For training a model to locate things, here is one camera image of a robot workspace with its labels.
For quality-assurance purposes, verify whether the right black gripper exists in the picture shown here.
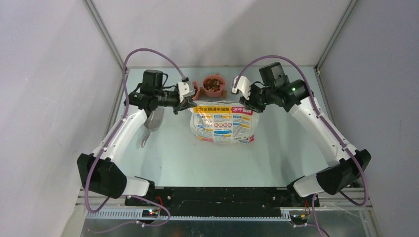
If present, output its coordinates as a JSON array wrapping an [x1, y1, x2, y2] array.
[[240, 83, 275, 114]]

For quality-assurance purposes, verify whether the cat food bag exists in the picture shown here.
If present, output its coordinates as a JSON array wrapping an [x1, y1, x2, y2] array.
[[189, 101, 260, 144]]

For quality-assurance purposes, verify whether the metal food scoop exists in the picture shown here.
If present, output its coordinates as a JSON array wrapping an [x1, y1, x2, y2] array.
[[140, 107, 165, 148]]

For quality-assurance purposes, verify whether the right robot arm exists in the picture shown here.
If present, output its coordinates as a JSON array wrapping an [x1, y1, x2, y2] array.
[[232, 62, 371, 206]]

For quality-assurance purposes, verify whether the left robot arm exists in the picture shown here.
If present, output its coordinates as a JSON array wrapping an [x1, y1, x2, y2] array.
[[77, 70, 196, 206]]

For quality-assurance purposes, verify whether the pink bowl with kibble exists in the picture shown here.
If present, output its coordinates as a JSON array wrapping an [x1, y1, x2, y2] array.
[[192, 80, 201, 101]]

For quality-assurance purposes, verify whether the empty pink bowl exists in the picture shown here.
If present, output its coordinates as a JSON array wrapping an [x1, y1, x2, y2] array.
[[202, 74, 227, 99]]

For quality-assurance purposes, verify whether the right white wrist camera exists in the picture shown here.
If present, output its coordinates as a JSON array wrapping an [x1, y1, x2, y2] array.
[[231, 76, 251, 100]]

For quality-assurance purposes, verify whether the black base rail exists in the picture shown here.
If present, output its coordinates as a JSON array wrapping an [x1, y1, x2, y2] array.
[[145, 187, 320, 218]]

